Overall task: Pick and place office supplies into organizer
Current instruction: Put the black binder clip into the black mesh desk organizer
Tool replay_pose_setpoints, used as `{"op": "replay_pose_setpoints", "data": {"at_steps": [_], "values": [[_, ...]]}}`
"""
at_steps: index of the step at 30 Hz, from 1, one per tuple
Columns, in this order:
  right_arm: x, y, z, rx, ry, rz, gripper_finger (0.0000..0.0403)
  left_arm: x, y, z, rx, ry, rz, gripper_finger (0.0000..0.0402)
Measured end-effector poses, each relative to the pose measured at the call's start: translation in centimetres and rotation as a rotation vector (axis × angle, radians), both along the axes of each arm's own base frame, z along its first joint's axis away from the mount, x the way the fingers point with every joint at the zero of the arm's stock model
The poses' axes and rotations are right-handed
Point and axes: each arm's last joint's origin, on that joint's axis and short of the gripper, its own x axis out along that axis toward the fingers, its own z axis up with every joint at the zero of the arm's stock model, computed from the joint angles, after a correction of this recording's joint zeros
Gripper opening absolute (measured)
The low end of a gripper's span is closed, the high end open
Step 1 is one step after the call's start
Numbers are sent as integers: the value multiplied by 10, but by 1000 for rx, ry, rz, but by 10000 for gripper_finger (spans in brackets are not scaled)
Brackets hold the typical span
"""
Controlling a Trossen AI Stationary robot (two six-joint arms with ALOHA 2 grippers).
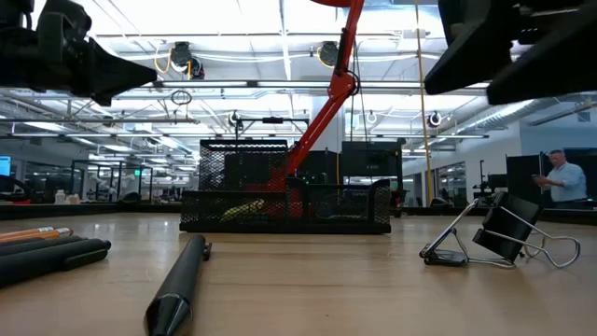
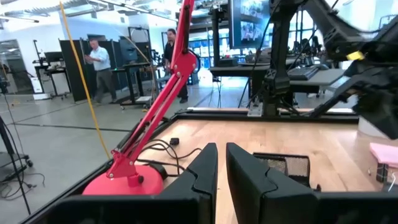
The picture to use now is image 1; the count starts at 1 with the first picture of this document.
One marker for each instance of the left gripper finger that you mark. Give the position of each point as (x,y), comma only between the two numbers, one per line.
(116,74)

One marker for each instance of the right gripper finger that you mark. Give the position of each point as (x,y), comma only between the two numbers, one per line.
(559,70)
(476,37)

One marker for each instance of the black binder clip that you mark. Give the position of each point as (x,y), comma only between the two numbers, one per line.
(506,228)
(443,257)

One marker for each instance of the orange pencil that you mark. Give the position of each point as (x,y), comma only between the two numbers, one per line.
(42,235)
(18,232)

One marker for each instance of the black pen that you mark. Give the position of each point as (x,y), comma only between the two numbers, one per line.
(46,245)
(46,261)
(11,244)
(182,280)

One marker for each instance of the green eraser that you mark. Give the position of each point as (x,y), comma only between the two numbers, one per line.
(242,210)

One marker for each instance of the black mesh desk organizer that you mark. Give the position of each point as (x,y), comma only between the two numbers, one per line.
(284,228)

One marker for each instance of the person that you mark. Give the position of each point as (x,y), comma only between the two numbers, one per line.
(566,179)

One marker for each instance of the blue lit monitor screen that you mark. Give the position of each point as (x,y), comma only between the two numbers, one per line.
(4,165)

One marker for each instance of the black partition panel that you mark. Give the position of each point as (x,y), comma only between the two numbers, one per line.
(522,182)

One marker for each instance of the white bottle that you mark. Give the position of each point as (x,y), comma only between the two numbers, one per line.
(60,197)

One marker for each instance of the black monitor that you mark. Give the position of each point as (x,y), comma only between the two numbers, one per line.
(370,158)

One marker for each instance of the black overhead bar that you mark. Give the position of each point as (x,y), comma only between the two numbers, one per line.
(273,120)

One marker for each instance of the black cabinet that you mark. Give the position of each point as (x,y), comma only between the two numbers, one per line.
(322,165)

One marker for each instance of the black frame enclosure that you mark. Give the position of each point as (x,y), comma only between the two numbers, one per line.
(112,162)

